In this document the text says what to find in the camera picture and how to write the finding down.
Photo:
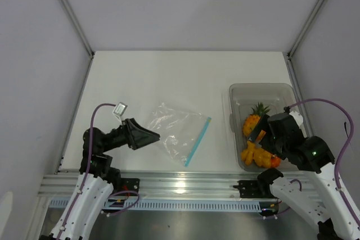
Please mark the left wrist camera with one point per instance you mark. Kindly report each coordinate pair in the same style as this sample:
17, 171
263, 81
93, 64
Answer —
119, 109

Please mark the clear zip top bag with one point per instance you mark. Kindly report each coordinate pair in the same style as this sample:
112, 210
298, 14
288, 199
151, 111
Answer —
181, 130

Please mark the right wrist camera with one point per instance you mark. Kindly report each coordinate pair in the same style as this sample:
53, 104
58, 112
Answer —
297, 117

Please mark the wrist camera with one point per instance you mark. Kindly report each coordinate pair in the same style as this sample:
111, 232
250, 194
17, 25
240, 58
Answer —
297, 117
119, 109

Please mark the toy pineapple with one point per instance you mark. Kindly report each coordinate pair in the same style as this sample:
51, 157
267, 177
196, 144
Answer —
251, 121

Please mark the yellow toy squash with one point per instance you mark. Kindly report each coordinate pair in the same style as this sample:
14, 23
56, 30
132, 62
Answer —
252, 154

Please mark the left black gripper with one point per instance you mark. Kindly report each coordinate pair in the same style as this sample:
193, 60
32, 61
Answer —
136, 135

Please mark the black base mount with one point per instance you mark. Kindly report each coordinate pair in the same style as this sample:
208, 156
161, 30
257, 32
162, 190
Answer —
249, 189
129, 185

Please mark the aluminium rail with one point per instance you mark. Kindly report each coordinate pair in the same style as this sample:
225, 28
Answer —
159, 185

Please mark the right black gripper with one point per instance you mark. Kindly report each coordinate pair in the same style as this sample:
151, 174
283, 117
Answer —
265, 143

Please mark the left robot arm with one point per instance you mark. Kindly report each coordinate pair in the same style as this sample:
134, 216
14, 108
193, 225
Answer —
97, 180

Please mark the slotted cable duct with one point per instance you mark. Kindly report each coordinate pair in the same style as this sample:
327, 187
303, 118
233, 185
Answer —
183, 205

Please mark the left frame post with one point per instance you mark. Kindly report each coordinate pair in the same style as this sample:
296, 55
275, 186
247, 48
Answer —
73, 20

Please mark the clear plastic food container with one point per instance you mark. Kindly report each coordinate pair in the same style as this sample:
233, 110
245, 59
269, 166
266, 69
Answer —
252, 105

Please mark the frame post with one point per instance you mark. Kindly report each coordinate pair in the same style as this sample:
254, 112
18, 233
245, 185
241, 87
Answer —
73, 20
310, 20

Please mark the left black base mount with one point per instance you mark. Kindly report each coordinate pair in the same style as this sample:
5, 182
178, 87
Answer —
129, 185

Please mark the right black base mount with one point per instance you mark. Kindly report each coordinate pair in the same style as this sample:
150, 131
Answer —
249, 189

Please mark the orange toy pumpkin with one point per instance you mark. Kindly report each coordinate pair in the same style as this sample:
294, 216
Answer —
275, 161

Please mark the right frame post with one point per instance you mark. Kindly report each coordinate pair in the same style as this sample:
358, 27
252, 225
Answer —
310, 20

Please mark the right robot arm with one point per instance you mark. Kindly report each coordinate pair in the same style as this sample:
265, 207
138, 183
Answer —
327, 207

